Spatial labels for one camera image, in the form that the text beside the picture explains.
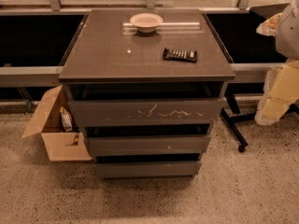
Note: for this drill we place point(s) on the snack bag in box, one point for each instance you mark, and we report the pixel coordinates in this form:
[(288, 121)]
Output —
[(66, 120)]

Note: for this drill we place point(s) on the open cardboard box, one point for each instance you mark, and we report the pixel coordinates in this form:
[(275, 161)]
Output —
[(47, 121)]

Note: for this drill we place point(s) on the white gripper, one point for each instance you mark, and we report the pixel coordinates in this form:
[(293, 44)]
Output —
[(289, 34)]

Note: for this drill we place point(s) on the grey drawer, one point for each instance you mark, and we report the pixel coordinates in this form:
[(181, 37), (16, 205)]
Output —
[(148, 169), (145, 112), (125, 146)]

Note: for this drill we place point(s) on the dark snack bar wrapper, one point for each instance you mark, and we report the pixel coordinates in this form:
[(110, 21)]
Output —
[(180, 55)]

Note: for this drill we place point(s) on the black wheeled stand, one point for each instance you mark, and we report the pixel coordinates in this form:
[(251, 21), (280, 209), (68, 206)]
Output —
[(238, 115)]

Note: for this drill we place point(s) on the dark grey drawer cabinet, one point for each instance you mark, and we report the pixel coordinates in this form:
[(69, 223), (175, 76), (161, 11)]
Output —
[(111, 60)]

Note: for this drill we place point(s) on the grey bottom drawer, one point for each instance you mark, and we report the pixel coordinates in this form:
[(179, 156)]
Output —
[(148, 169)]

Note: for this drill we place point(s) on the white bowl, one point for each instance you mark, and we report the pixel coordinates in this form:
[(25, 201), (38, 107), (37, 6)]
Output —
[(146, 22)]

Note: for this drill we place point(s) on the grey top drawer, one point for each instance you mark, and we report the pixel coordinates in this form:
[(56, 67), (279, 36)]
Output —
[(145, 112)]

